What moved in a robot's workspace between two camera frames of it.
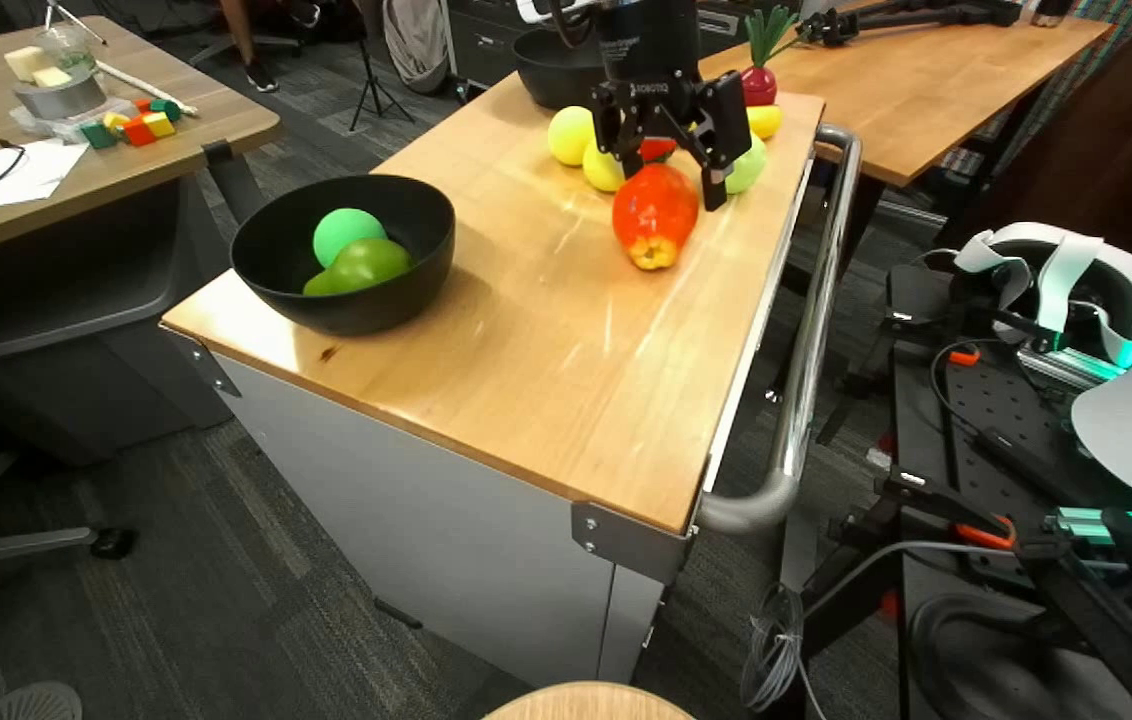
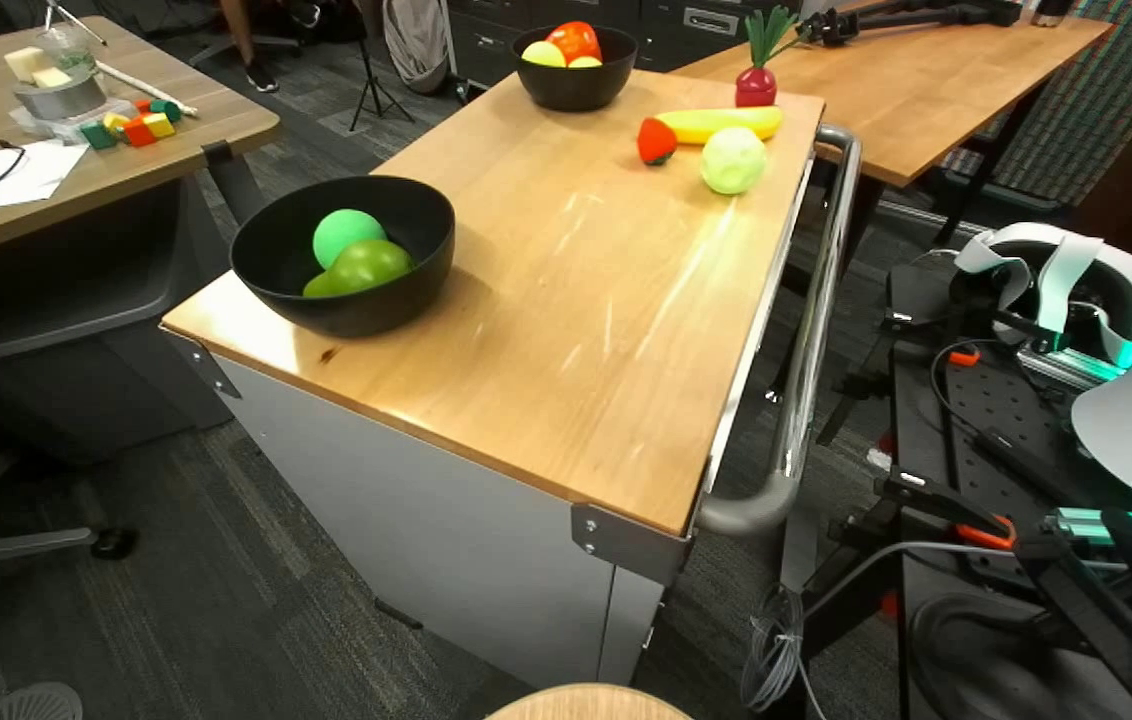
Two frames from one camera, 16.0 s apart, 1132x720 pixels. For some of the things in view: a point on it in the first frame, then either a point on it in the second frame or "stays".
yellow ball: x=569 y=134 → x=585 y=62
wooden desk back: x=927 y=99 stays
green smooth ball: x=337 y=228 stays
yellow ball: x=600 y=168 → x=546 y=55
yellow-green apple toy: x=740 y=175 stays
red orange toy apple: x=652 y=215 → x=579 y=39
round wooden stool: x=589 y=703 stays
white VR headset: x=1084 y=311 stays
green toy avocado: x=368 y=264 stays
